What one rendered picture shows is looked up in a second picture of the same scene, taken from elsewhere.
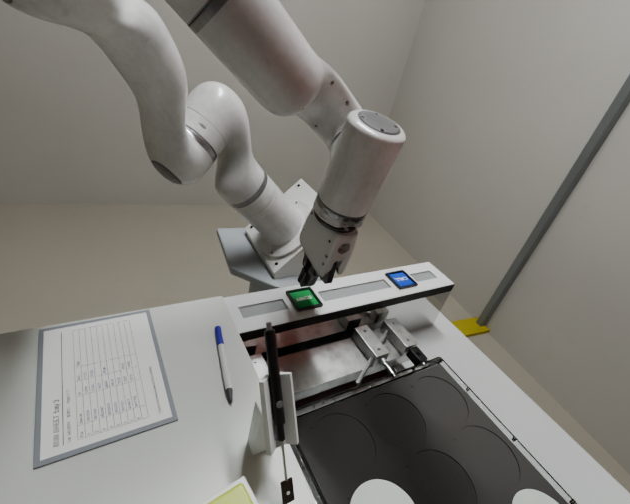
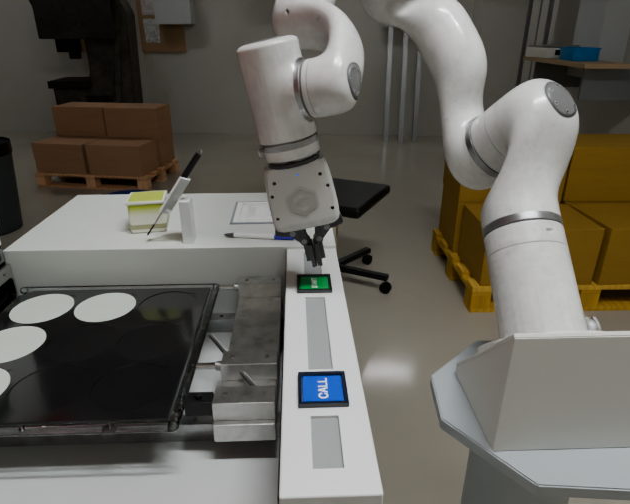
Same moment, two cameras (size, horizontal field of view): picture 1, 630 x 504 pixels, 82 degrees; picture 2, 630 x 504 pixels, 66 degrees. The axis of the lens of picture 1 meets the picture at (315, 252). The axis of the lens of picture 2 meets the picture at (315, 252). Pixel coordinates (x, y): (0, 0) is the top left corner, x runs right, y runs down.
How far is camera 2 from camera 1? 1.12 m
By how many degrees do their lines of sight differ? 103
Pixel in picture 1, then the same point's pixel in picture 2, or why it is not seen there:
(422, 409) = (139, 364)
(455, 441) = (89, 371)
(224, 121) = (495, 118)
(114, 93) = not seen: outside the picture
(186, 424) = (224, 226)
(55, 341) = not seen: hidden behind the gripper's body
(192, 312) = not seen: hidden behind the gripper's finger
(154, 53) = (419, 36)
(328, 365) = (250, 333)
